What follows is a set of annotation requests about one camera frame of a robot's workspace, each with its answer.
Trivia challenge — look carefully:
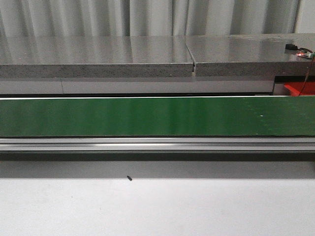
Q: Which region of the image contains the red plastic bin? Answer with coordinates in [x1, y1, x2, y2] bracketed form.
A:
[284, 82, 315, 96]

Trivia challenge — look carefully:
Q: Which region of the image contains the grey stone counter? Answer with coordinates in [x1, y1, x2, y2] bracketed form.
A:
[0, 33, 315, 94]

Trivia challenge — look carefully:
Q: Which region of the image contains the white pleated curtain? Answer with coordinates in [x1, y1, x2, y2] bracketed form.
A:
[0, 0, 315, 37]

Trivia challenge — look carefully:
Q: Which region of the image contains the green conveyor belt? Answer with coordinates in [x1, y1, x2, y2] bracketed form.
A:
[0, 96, 315, 137]

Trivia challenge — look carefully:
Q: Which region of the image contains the small sensor circuit board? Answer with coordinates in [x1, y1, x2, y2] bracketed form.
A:
[285, 44, 315, 59]

